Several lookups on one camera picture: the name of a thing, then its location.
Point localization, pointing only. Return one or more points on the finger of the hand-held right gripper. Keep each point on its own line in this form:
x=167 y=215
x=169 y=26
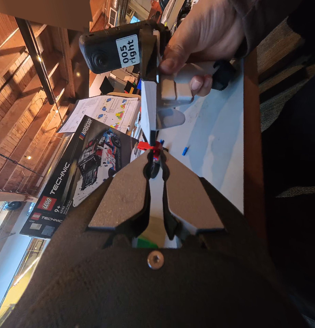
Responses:
x=149 y=107

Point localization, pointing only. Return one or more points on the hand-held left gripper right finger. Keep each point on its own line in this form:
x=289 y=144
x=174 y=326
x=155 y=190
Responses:
x=193 y=202

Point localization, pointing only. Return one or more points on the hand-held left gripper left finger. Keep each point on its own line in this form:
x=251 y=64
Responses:
x=119 y=202

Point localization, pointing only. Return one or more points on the red angled beam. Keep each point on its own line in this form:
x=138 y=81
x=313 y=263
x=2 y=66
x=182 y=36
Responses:
x=143 y=145

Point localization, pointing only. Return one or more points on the green plastic bin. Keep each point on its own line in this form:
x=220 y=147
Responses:
x=147 y=243

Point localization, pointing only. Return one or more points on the grey desk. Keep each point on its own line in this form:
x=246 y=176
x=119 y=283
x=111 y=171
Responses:
x=219 y=141

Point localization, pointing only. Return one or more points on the person's right hand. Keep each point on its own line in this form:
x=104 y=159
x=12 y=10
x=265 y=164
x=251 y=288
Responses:
x=211 y=30

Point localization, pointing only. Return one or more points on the toy car box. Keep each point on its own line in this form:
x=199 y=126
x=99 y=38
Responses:
x=96 y=166

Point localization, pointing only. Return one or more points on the printed instruction sheet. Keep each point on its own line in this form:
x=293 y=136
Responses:
x=96 y=110

